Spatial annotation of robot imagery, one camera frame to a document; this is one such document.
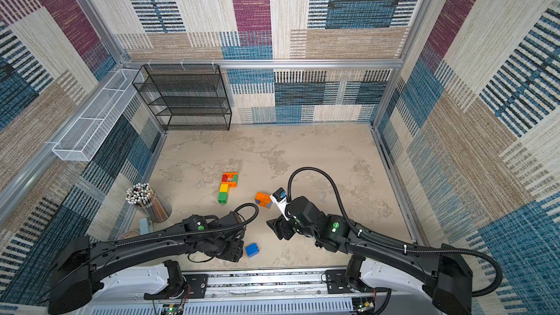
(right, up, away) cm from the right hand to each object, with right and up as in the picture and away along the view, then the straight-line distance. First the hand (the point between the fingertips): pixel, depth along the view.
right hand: (279, 218), depth 76 cm
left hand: (-15, -13, +1) cm, 19 cm away
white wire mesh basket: (-64, +27, -4) cm, 70 cm away
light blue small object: (-51, -5, +7) cm, 52 cm away
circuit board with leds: (+27, -26, -6) cm, 38 cm away
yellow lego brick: (-24, +7, +18) cm, 31 cm away
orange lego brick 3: (-7, +4, +13) cm, 16 cm away
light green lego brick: (-20, +10, +25) cm, 34 cm away
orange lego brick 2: (-22, +8, +21) cm, 31 cm away
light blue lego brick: (-5, 0, +16) cm, 17 cm away
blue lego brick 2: (-9, +2, +16) cm, 19 cm away
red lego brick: (-25, +11, +22) cm, 35 cm away
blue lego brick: (-10, -13, +5) cm, 17 cm away
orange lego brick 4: (-7, +2, +12) cm, 14 cm away
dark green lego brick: (-25, +3, +19) cm, 31 cm away
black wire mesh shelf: (-47, +49, +34) cm, 76 cm away
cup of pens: (-46, +2, +6) cm, 46 cm away
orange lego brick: (-23, +12, +23) cm, 35 cm away
